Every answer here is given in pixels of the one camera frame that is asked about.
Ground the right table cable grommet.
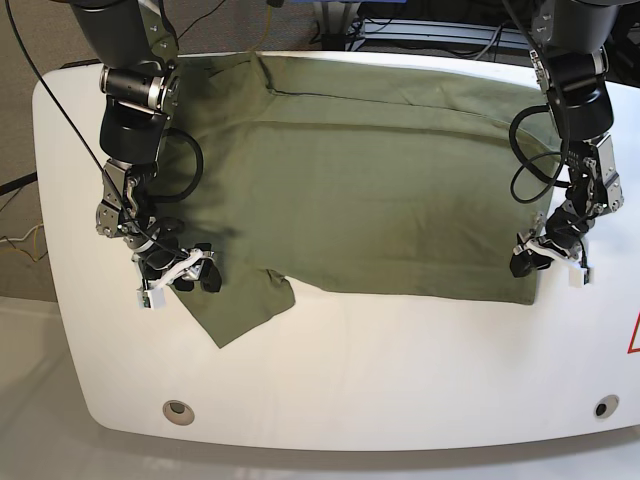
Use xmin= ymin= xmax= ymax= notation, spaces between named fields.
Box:
xmin=594 ymin=395 xmax=620 ymax=419

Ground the table cable grommet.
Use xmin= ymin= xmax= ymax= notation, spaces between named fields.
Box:
xmin=162 ymin=400 xmax=195 ymax=426
xmin=594 ymin=395 xmax=620 ymax=419

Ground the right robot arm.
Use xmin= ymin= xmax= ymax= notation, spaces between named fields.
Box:
xmin=70 ymin=0 xmax=222 ymax=297

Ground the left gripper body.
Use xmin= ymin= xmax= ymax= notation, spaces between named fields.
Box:
xmin=513 ymin=209 xmax=589 ymax=269

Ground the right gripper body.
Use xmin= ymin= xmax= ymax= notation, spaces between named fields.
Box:
xmin=132 ymin=245 xmax=202 ymax=290

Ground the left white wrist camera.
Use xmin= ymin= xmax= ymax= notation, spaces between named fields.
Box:
xmin=569 ymin=266 xmax=595 ymax=288

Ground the white floor cable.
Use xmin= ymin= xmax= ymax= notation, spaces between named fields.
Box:
xmin=0 ymin=223 xmax=44 ymax=247

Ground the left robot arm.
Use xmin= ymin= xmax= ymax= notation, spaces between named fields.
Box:
xmin=504 ymin=1 xmax=624 ymax=285

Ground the yellow floor cable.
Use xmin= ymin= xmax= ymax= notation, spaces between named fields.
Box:
xmin=252 ymin=7 xmax=275 ymax=52

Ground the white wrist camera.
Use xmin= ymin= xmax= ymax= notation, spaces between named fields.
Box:
xmin=137 ymin=288 xmax=166 ymax=310
xmin=569 ymin=266 xmax=595 ymax=288

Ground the red triangle table sticker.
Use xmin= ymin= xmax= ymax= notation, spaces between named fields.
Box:
xmin=627 ymin=315 xmax=640 ymax=354

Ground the left table cable grommet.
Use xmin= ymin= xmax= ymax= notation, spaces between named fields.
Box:
xmin=162 ymin=400 xmax=195 ymax=426

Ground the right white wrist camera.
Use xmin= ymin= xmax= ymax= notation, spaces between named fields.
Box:
xmin=137 ymin=288 xmax=166 ymax=310

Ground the olive green T-shirt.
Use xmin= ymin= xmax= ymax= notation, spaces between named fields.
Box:
xmin=158 ymin=54 xmax=550 ymax=347

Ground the aluminium frame rail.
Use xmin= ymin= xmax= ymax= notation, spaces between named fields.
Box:
xmin=349 ymin=18 xmax=529 ymax=60

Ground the right arm black looped cable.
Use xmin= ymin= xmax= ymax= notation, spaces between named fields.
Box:
xmin=149 ymin=128 xmax=205 ymax=204

